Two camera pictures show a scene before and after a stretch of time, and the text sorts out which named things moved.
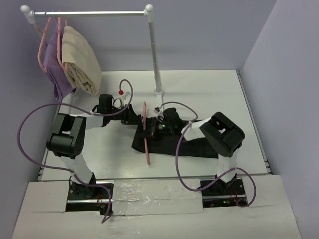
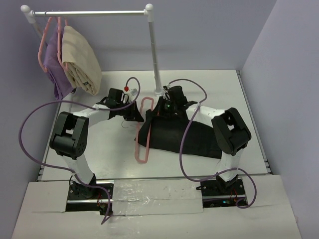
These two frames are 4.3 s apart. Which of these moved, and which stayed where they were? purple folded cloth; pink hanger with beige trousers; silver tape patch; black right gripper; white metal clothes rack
Moved: black right gripper
Stayed: pink hanger with beige trousers; purple folded cloth; white metal clothes rack; silver tape patch
